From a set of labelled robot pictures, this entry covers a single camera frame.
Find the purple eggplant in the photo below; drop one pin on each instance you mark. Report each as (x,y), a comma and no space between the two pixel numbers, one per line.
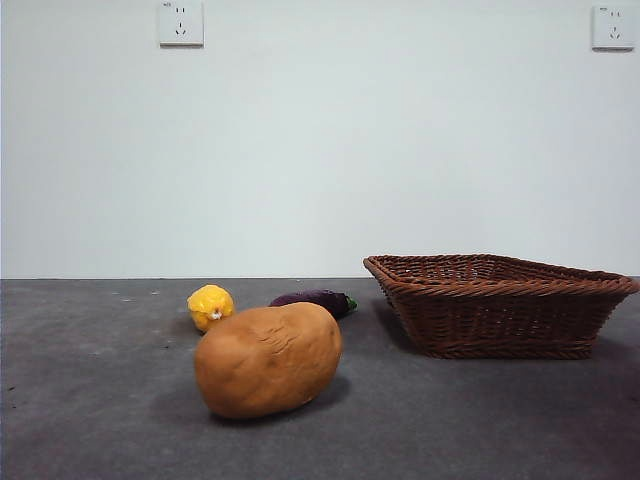
(320,299)

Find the yellow corn cob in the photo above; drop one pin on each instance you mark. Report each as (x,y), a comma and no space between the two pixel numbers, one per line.
(207,302)

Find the brown potato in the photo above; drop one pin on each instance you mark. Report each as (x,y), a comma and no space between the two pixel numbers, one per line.
(265,362)

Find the brown wicker basket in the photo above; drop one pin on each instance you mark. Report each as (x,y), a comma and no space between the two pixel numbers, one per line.
(500,320)

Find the white wall socket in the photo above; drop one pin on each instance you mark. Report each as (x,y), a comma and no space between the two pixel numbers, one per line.
(612,29)
(181,25)

